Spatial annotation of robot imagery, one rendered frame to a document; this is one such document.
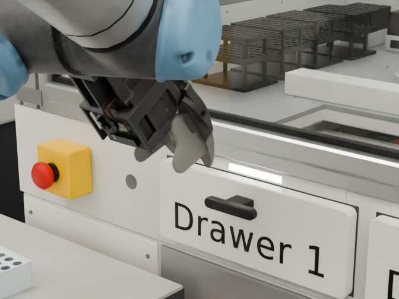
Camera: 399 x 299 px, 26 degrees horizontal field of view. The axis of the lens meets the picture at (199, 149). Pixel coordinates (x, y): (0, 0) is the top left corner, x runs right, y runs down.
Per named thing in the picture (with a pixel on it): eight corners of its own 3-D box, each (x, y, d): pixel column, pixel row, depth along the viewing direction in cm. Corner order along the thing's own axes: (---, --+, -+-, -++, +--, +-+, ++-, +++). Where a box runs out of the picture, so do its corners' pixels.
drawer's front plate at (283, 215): (344, 301, 99) (349, 212, 96) (160, 235, 117) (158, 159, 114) (352, 295, 101) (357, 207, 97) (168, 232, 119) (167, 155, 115)
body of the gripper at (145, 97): (102, 143, 90) (46, 60, 82) (148, 85, 94) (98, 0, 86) (156, 158, 86) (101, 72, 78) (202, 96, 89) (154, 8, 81)
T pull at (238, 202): (252, 222, 101) (252, 211, 101) (203, 207, 106) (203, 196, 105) (270, 213, 104) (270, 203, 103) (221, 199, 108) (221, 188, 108)
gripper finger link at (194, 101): (183, 139, 93) (142, 81, 88) (192, 127, 94) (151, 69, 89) (214, 143, 90) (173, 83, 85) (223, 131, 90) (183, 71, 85)
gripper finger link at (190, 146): (185, 197, 94) (141, 140, 89) (214, 157, 96) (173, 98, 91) (205, 202, 92) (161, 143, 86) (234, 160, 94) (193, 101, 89)
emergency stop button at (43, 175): (47, 193, 122) (45, 167, 121) (29, 187, 125) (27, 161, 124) (63, 188, 124) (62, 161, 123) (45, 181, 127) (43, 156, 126)
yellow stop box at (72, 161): (67, 202, 123) (65, 154, 121) (34, 191, 128) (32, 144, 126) (93, 193, 127) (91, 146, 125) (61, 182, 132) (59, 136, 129)
